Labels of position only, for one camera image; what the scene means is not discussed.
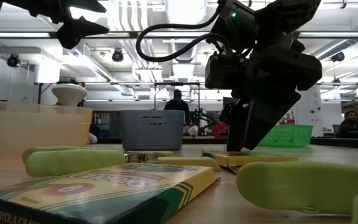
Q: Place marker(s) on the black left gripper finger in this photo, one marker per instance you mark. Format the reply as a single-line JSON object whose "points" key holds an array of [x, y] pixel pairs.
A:
{"points": [[85, 5], [79, 31]]}

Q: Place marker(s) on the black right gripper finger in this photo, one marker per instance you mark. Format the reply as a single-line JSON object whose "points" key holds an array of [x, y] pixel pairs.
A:
{"points": [[236, 127], [269, 118]]}

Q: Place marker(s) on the yellow green crayon box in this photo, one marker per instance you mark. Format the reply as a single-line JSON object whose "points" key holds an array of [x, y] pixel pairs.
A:
{"points": [[104, 193], [259, 158]]}

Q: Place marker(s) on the pale green block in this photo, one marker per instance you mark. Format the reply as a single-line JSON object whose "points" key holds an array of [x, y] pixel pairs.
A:
{"points": [[306, 186], [73, 161]]}

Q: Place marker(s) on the small black background robot arm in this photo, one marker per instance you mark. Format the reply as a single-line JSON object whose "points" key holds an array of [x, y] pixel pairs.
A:
{"points": [[205, 119]]}

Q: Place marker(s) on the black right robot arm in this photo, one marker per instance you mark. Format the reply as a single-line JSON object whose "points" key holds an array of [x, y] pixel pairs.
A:
{"points": [[275, 18]]}

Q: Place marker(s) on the red bag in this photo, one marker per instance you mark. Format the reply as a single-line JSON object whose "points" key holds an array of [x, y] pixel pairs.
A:
{"points": [[219, 130]]}

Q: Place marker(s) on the black monitor on stand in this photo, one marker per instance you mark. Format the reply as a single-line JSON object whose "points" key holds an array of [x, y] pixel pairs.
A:
{"points": [[228, 101]]}

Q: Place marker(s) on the green plastic mesh basket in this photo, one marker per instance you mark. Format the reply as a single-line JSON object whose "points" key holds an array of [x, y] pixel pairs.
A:
{"points": [[291, 137]]}

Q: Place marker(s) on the black overhead light bar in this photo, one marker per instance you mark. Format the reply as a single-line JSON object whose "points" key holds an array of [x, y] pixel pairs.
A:
{"points": [[17, 34]]}

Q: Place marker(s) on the small white cylinder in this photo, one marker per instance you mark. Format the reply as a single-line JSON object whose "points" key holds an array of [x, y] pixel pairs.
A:
{"points": [[193, 130]]}

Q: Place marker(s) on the white building pillar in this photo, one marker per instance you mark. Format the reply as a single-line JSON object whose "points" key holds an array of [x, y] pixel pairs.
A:
{"points": [[312, 115]]}

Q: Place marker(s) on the black ceiling spotlight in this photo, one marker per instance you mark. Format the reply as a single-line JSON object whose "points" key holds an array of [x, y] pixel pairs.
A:
{"points": [[338, 56], [12, 60], [117, 56]]}

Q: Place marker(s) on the seated person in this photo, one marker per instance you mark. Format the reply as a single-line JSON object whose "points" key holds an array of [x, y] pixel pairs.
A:
{"points": [[350, 124]]}

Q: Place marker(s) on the dark grey plastic bin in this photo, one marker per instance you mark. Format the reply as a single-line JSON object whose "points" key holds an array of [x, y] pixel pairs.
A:
{"points": [[152, 137]]}

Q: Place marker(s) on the orange translucent plastic bin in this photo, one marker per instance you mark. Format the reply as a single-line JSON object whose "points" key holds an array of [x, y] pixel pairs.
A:
{"points": [[26, 133]]}

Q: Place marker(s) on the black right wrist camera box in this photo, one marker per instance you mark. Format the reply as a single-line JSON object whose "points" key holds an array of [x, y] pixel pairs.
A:
{"points": [[225, 71]]}

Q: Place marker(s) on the black metal table frame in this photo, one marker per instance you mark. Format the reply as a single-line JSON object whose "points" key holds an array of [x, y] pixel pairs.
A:
{"points": [[337, 142]]}

